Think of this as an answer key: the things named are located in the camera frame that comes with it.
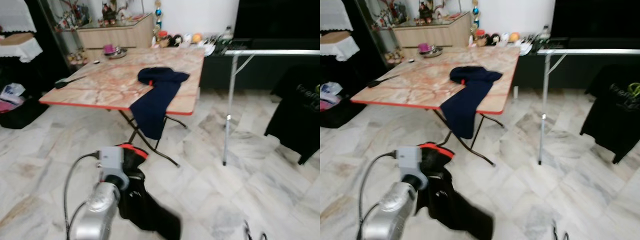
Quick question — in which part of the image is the black shirt red collar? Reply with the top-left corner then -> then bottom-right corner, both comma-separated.
116,143 -> 182,240
416,142 -> 496,240

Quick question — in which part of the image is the black bag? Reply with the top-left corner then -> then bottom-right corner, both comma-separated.
0,82 -> 51,130
320,80 -> 361,128

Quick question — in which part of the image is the black t-shirt green logo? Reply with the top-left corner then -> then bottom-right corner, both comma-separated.
580,64 -> 640,165
264,64 -> 320,166

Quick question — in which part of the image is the black television console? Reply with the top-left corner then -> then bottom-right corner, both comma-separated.
515,37 -> 640,91
200,37 -> 320,92

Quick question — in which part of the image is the white lace tablecloth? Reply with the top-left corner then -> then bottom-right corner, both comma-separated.
320,0 -> 356,61
0,0 -> 43,63

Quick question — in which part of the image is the silver metal clothes rack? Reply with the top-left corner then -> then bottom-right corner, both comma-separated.
222,48 -> 320,167
536,48 -> 640,166

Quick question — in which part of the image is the marble-pattern folding table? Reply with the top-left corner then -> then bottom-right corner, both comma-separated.
350,46 -> 522,168
39,46 -> 207,168

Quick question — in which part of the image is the glass display cabinet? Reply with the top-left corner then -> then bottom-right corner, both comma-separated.
37,0 -> 81,68
355,0 -> 396,66

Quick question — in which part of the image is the black flat television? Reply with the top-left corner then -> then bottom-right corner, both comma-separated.
550,0 -> 640,40
234,0 -> 320,41

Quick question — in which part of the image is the metal bowl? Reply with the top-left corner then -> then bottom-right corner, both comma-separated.
419,45 -> 443,58
102,45 -> 128,60

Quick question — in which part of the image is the light wooden sideboard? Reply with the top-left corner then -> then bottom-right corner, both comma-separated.
76,14 -> 155,51
392,12 -> 473,50

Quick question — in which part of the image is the navy blue garment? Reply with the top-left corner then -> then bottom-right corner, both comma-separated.
440,65 -> 503,140
130,66 -> 191,141

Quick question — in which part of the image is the gold trophy blue ball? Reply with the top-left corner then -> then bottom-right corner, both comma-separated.
154,0 -> 165,28
470,0 -> 482,28

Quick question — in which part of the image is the black long-handled tool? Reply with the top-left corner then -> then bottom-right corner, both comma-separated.
54,75 -> 88,90
367,75 -> 401,89

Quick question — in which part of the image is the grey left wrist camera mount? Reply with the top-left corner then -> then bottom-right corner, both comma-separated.
97,146 -> 125,177
395,146 -> 423,177

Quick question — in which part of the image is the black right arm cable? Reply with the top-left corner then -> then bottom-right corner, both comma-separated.
550,220 -> 571,240
242,220 -> 268,240

